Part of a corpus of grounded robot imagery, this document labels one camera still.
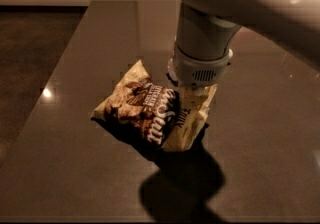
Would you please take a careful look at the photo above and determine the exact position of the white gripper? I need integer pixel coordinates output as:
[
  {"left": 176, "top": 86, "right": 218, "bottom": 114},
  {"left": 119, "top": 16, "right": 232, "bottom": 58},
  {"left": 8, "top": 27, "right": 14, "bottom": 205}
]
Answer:
[{"left": 169, "top": 42, "right": 232, "bottom": 116}]

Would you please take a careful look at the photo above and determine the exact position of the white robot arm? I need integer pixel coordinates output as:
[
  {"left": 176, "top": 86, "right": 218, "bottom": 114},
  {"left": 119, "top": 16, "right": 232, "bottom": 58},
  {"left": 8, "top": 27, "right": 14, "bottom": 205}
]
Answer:
[{"left": 168, "top": 0, "right": 320, "bottom": 89}]

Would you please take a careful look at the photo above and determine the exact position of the brown sea salt chip bag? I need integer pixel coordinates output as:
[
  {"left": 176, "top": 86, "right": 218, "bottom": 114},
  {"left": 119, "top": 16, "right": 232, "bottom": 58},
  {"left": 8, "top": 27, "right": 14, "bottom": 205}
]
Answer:
[{"left": 91, "top": 61, "right": 208, "bottom": 152}]

